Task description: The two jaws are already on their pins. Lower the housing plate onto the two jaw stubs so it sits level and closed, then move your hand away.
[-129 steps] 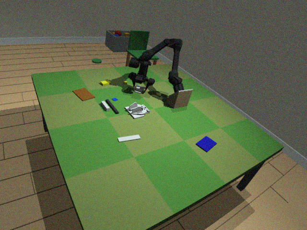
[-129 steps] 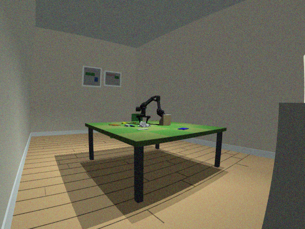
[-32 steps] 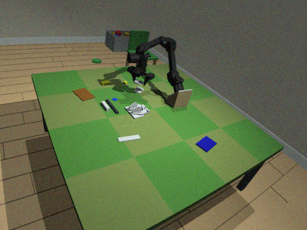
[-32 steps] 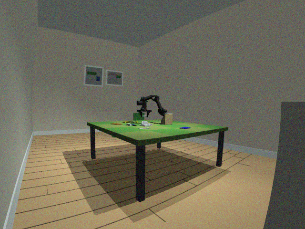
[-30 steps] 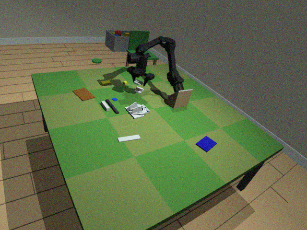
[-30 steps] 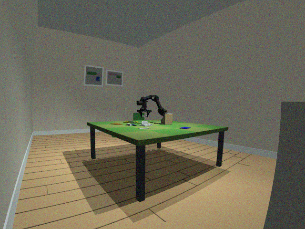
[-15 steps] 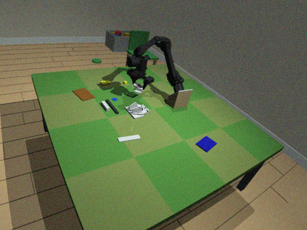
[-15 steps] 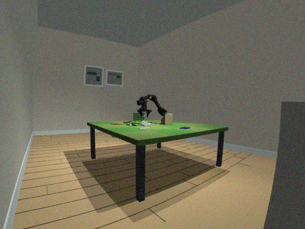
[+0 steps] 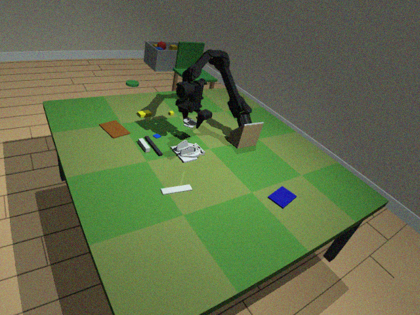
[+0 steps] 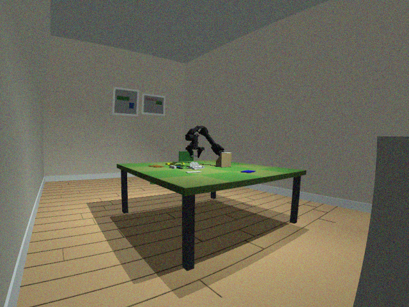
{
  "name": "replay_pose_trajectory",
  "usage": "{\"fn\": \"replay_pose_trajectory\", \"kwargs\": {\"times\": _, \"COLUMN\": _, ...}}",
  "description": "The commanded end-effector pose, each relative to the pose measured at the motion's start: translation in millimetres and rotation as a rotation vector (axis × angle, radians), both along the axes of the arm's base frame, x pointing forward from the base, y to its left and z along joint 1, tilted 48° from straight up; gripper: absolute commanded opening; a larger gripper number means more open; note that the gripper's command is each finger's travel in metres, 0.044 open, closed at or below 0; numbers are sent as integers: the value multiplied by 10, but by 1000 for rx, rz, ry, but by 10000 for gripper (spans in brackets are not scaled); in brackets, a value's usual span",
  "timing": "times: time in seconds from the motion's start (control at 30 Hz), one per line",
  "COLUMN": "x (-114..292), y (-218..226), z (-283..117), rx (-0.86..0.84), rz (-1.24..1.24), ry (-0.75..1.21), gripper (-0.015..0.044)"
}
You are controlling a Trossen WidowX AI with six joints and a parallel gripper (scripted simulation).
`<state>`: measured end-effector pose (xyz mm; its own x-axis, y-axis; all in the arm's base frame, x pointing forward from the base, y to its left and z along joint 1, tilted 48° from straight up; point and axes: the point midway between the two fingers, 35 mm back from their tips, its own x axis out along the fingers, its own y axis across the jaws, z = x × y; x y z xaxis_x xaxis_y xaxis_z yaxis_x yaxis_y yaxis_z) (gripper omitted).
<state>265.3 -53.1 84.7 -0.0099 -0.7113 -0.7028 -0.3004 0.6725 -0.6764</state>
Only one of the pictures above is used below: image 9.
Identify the dark grey long bar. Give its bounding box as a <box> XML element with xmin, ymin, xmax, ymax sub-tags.
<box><xmin>145</xmin><ymin>136</ymin><xmax>162</xmax><ymax>156</ymax></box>

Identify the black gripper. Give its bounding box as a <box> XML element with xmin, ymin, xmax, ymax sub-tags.
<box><xmin>175</xmin><ymin>96</ymin><xmax>213</xmax><ymax>128</ymax></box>

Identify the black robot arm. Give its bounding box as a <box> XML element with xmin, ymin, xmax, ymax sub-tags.
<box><xmin>176</xmin><ymin>49</ymin><xmax>252</xmax><ymax>127</ymax></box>

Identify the brown flat rectangular panel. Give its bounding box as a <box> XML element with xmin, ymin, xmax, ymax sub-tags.
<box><xmin>99</xmin><ymin>120</ymin><xmax>130</xmax><ymax>138</ymax></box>

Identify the white flat bar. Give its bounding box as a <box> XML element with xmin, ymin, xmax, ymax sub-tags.
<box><xmin>161</xmin><ymin>184</ymin><xmax>192</xmax><ymax>195</ymax></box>

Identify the blue flat square plate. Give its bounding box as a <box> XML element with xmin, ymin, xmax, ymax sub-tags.
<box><xmin>268</xmin><ymin>186</ymin><xmax>297</xmax><ymax>208</ymax></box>

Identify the white rectangular block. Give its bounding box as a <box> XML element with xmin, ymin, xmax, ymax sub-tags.
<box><xmin>138</xmin><ymin>138</ymin><xmax>150</xmax><ymax>152</ymax></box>

